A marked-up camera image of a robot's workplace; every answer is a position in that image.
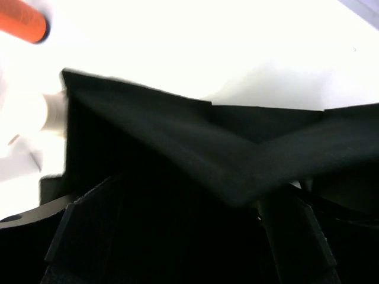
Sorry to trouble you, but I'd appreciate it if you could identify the orange bottle blue pump top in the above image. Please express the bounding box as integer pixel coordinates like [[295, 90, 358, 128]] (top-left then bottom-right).
[[1, 0, 51, 44]]

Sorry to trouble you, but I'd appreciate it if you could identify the black canvas bag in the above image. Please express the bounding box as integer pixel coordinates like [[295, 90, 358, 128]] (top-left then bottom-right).
[[62, 70, 378, 283]]

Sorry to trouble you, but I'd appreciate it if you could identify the beige pump bottle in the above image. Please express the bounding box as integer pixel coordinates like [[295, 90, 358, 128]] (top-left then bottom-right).
[[41, 90, 68, 137]]

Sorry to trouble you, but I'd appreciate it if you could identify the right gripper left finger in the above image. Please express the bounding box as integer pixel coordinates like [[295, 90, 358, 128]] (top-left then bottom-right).
[[1, 176, 124, 283]]

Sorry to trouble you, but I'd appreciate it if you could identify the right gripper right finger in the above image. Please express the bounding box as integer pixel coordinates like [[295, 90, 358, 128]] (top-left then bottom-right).
[[259, 177, 378, 283]]

